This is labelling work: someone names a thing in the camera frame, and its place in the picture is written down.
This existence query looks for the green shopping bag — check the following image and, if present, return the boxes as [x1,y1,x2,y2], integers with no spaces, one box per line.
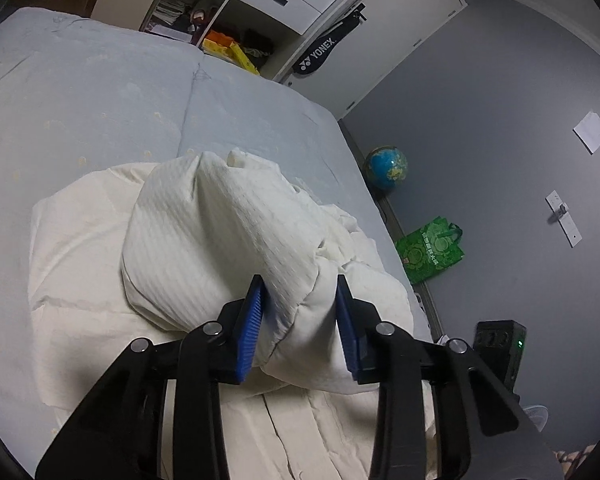
[396,216,465,286]

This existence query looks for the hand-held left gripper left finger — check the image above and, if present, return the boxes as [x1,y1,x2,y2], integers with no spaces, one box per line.
[35,275,270,480]

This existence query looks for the white small fan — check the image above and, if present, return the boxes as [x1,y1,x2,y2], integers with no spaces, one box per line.
[522,404,551,432]

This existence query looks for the black racket bag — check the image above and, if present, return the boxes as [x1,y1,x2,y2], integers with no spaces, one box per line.
[292,4,367,77]

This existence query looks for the white wardrobe with drawers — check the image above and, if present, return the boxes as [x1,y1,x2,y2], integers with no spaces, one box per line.
[272,0,469,122]

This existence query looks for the white hooded jacket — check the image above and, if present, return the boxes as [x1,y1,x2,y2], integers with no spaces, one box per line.
[27,147,438,480]

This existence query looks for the white paper sheet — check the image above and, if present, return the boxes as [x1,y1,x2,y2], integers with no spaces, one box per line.
[573,110,600,155]

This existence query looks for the yellow and orange boxes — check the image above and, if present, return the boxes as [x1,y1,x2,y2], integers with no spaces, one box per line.
[202,31,261,77]

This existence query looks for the plaid cloth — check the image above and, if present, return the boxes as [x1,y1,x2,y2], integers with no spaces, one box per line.
[554,447,598,480]

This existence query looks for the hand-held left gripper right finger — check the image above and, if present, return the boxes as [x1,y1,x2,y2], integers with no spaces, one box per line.
[336,275,566,480]

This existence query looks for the white wall switch plate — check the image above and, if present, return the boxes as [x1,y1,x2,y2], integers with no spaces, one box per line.
[545,190,583,249]

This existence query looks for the blue globe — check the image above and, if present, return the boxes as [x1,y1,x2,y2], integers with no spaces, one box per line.
[363,146,409,192]

